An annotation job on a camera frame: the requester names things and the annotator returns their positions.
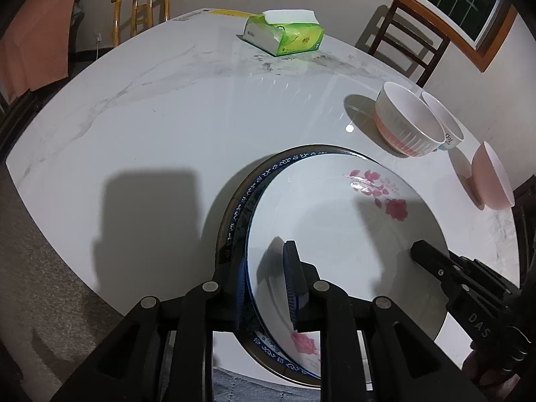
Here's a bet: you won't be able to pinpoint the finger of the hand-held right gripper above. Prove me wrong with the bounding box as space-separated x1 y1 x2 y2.
410 240 503 344
450 253 522 306

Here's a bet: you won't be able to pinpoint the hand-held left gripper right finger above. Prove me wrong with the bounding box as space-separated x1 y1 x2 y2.
282 240 488 402

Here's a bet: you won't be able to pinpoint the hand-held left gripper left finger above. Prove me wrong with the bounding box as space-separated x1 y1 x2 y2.
50 255 252 402

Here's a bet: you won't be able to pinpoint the large blue floral plate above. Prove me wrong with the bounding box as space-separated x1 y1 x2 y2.
215 144 380 391

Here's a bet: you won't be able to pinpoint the white plate with pink flowers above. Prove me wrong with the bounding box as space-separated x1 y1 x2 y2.
245 153 449 382

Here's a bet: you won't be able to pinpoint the pink bowl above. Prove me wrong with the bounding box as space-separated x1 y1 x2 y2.
471 141 515 210

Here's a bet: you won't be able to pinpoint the white bowl with dark print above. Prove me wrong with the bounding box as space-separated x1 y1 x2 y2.
420 91 465 151

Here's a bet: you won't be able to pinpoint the white ribbed bowl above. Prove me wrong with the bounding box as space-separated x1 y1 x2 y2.
374 81 446 156

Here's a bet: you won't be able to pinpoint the dark wooden furniture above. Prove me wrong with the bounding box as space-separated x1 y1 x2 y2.
513 184 536 285

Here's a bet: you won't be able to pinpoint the person's grey trousers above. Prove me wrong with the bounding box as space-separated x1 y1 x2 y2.
213 366 319 402

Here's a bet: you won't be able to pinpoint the green tissue pack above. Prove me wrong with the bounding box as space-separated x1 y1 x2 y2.
242 9 325 57

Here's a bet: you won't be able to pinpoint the dark wooden chair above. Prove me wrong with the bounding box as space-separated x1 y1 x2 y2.
367 0 451 88

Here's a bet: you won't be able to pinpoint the orange cloth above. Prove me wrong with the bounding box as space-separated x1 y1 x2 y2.
0 0 78 97

